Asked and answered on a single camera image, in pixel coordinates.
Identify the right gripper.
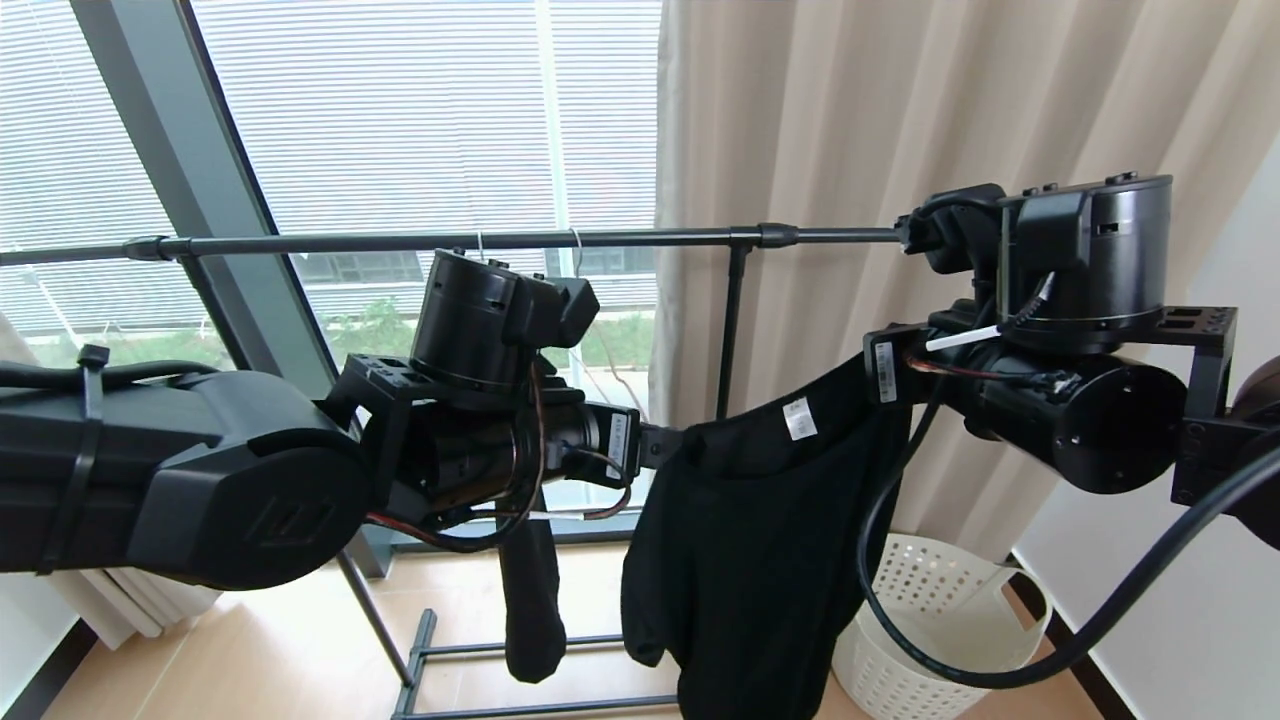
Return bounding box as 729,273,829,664
865,322,1191,496

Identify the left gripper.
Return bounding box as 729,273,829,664
425,398,643,513

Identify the black garment with cream cord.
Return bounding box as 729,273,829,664
497,508,569,687

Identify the black clothes rack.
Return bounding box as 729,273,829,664
0,221,907,720

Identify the white laundry basket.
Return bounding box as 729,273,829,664
832,532,1054,720

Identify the window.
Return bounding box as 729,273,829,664
0,0,667,581

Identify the black cable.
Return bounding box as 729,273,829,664
0,343,219,393
856,378,1280,692
565,445,635,522

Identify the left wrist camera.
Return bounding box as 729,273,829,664
503,273,602,353

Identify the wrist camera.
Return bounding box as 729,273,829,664
895,182,1008,327
503,273,602,353

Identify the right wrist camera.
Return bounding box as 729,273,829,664
895,182,1008,327

